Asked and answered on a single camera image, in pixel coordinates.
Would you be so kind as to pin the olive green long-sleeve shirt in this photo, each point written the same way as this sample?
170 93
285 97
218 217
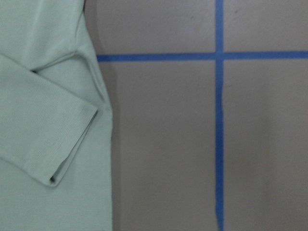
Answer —
55 121

